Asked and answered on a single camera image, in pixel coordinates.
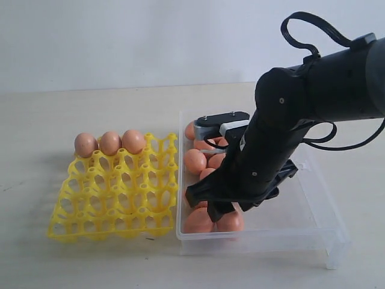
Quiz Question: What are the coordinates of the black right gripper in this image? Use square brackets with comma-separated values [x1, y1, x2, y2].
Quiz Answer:
[186, 114, 313, 223]

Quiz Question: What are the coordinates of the brown egg placed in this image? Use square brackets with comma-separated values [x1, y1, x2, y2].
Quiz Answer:
[74, 132, 98, 158]
[122, 129, 146, 154]
[100, 131, 122, 156]

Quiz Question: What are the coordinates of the yellow plastic egg tray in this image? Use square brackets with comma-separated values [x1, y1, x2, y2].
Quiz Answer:
[47, 133, 178, 242]

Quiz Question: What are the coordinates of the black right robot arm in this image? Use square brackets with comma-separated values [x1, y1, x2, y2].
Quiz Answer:
[186, 34, 384, 222]

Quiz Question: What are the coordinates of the brown egg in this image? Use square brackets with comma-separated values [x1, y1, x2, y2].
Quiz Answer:
[187, 201, 208, 210]
[184, 121, 195, 141]
[183, 207, 214, 234]
[199, 167, 216, 180]
[217, 137, 228, 147]

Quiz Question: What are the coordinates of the brown egg centre left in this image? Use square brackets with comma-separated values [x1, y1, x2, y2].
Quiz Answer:
[199, 167, 216, 180]

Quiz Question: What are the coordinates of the brown egg second row middle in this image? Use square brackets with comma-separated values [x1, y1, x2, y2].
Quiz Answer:
[208, 153, 226, 169]

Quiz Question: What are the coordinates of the brown egg second row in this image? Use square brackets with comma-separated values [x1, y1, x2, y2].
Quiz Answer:
[193, 139, 215, 151]
[208, 153, 226, 169]

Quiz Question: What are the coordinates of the brown egg left column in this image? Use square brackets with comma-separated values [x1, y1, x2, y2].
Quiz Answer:
[183, 149, 207, 175]

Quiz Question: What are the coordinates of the brown egg back middle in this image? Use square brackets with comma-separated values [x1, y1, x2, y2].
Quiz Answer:
[217, 137, 228, 147]

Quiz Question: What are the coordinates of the brown egg second row left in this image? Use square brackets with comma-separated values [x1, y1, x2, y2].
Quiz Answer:
[193, 139, 215, 151]

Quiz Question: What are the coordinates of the clear plastic container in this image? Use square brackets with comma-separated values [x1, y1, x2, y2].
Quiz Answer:
[176, 109, 350, 269]

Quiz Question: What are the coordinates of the brown egg back left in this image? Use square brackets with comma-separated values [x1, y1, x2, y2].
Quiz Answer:
[184, 121, 195, 141]

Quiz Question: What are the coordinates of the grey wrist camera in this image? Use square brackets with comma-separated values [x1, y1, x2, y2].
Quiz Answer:
[193, 111, 250, 140]

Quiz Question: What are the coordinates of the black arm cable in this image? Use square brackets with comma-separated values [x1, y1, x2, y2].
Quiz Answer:
[279, 11, 385, 150]

